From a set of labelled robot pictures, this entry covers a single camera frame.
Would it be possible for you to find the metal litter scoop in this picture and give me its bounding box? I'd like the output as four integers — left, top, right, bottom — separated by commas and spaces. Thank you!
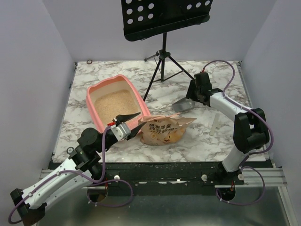
172, 98, 195, 113

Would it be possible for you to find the pink litter box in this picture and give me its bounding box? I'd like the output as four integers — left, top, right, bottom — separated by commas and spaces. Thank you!
86, 74, 151, 133

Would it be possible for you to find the orange cat litter bag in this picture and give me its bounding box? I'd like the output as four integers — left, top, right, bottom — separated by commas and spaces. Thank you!
139, 113, 196, 146

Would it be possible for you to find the white bag sealing clip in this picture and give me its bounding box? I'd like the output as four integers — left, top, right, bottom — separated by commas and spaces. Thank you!
209, 113, 221, 136

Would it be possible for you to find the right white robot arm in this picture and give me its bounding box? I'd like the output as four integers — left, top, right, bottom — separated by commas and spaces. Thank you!
186, 72, 270, 175

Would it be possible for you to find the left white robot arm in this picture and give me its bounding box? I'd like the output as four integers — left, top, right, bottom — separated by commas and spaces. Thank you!
10, 113, 145, 226

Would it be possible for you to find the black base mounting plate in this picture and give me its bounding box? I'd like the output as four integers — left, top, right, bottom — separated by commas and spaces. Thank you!
48, 161, 261, 196

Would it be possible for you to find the black music stand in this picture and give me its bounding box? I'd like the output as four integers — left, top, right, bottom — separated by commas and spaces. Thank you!
121, 0, 212, 100

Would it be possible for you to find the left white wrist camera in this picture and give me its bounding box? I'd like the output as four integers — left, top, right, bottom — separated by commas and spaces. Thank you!
108, 122, 131, 141

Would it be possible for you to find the aluminium frame rail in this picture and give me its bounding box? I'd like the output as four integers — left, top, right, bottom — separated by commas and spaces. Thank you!
208, 167, 287, 189

